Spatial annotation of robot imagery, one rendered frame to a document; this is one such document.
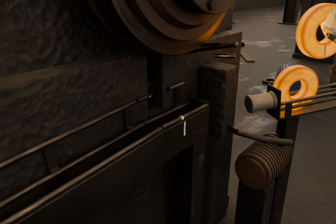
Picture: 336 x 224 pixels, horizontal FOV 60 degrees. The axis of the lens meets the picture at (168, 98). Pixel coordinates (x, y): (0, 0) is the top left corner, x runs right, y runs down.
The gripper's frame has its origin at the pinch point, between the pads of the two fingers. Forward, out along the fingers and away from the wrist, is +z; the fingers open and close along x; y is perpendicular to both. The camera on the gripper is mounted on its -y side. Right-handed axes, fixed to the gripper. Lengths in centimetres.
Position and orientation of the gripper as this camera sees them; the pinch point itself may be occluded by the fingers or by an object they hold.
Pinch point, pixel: (324, 24)
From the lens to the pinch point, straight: 97.9
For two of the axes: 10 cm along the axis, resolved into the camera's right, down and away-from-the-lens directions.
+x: -9.7, 0.8, -2.2
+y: 0.7, -8.0, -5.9
